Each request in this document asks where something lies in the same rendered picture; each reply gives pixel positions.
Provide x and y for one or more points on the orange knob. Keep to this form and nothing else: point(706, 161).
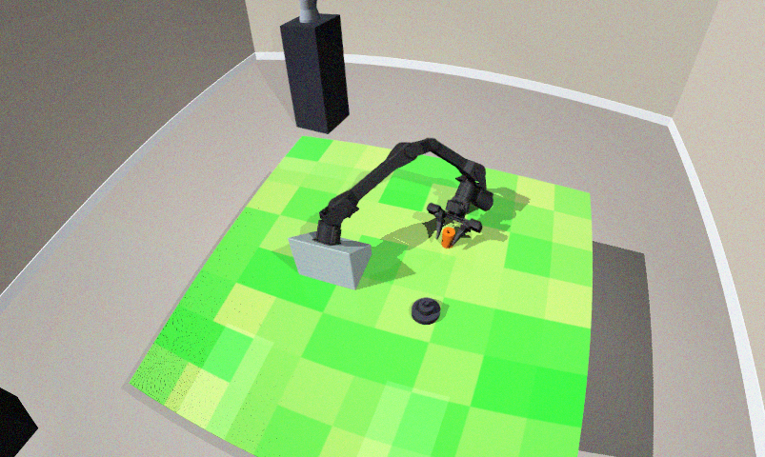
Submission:
point(448, 235)

